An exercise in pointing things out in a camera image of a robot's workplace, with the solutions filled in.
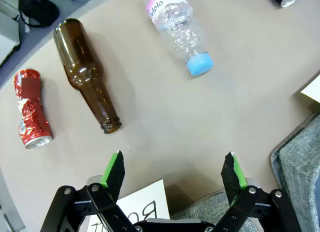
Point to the brown glass bottle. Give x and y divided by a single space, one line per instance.
82 67

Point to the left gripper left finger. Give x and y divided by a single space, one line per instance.
110 172

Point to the white card on plastic basket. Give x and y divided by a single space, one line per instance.
312 89

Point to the black backpack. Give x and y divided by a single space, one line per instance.
40 9

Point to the white card on bottle basket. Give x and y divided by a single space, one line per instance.
147 194

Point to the grey fabric bottle basket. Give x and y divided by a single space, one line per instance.
205 209

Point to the crushed clear bottle pink label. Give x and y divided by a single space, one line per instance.
175 29

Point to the white cabinet desk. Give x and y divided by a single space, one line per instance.
7 37

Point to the crushed red can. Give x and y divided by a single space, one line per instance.
31 112

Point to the grey fabric plastic basket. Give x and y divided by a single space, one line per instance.
300 167

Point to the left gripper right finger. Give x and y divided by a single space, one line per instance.
233 172

